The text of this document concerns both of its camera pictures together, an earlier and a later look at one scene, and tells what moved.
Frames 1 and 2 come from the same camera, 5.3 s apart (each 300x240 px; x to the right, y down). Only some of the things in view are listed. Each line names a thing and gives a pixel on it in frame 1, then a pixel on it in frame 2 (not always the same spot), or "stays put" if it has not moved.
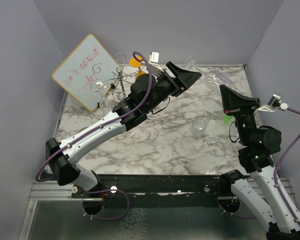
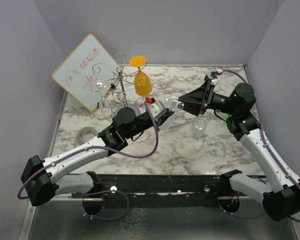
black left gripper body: x=167 y=85 -> x=145 y=124
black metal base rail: x=155 y=189 stays put
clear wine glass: x=213 y=78 -> x=172 y=103
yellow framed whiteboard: x=88 y=72 stays put
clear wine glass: x=101 y=86 stays put
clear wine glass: x=198 y=128 stays put
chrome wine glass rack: x=120 y=75 stays put
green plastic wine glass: x=226 y=118 stays put
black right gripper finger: x=231 y=99 -> x=194 y=100
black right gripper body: x=245 y=121 -> x=215 y=101
